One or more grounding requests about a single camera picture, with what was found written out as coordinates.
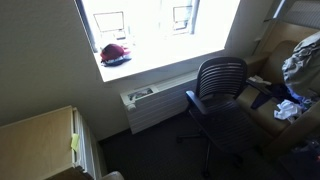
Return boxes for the light blue shirt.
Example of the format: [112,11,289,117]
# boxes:
[289,89,313,110]

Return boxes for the red cap on windowsill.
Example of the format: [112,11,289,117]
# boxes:
[100,44,131,61]

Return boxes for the yellow sticky note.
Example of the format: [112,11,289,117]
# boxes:
[70,133,80,152]

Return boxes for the white crumpled cloth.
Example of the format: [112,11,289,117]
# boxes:
[274,99,302,123]

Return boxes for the grey garment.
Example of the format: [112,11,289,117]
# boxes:
[282,31,320,98]

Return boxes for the brown leather armchair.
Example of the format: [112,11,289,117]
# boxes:
[237,21,320,157]

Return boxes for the navy blue garment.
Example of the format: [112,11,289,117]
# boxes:
[247,80,299,109]

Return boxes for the dark slatted office chair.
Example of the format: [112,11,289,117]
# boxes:
[176,57,262,178]

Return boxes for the white wall heater unit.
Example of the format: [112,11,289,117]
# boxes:
[120,71,197,134]

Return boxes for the white socks on seat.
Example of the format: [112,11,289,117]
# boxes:
[249,75,272,85]

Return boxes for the wooden drawer cabinet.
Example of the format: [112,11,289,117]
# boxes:
[0,106,102,180]

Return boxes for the blue folded cloth under cap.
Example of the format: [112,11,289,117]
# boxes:
[101,56,132,67]

